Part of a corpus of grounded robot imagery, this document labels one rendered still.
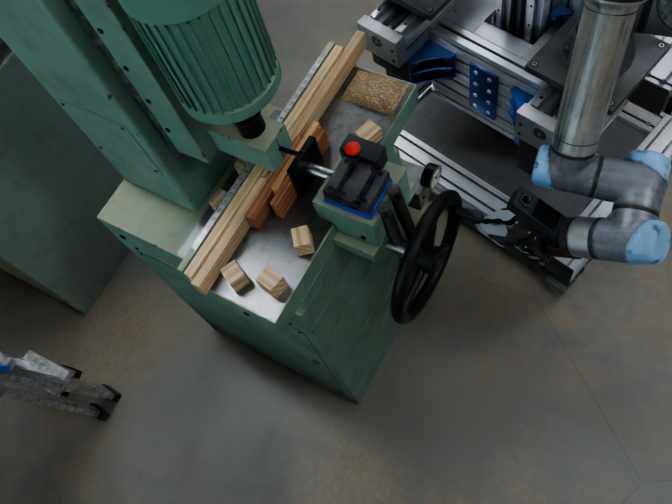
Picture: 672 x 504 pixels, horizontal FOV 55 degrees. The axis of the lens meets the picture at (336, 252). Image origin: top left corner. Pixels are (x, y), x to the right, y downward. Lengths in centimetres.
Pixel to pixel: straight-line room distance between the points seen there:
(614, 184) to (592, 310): 102
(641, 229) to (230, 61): 70
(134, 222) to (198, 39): 70
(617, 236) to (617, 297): 103
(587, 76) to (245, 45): 52
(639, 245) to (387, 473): 114
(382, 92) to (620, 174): 51
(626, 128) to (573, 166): 109
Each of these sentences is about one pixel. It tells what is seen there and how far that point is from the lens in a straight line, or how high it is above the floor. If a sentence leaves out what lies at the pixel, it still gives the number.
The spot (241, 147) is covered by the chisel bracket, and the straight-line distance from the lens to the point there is 122.
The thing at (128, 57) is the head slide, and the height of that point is 129.
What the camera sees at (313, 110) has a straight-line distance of 138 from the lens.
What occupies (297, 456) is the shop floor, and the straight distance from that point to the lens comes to 207.
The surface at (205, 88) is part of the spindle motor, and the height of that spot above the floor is 128.
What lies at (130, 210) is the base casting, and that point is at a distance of 157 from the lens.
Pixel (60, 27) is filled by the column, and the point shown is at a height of 136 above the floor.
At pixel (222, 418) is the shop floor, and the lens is 216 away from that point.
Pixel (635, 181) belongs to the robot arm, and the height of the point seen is 100.
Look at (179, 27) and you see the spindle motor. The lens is 93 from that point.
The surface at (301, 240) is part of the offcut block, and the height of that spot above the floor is 94.
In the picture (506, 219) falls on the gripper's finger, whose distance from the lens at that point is 131.
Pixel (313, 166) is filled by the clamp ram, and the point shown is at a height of 96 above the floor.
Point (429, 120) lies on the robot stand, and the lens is 224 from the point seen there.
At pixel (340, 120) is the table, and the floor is 90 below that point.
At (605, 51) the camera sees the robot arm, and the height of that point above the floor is 120.
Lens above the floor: 199
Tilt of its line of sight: 62 degrees down
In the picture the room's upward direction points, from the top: 22 degrees counter-clockwise
